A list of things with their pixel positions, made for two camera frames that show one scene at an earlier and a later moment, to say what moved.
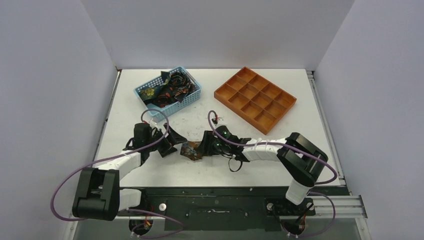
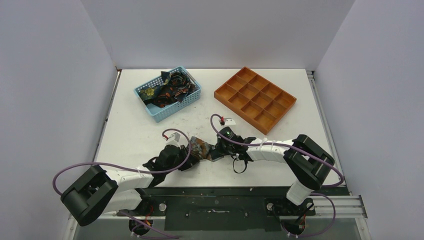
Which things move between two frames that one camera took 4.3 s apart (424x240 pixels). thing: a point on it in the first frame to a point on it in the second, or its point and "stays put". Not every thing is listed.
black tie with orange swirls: [173, 92] stays put
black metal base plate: [220, 208] stays put
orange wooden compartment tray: [254, 100] stays put
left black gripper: [172, 139] to [183, 152]
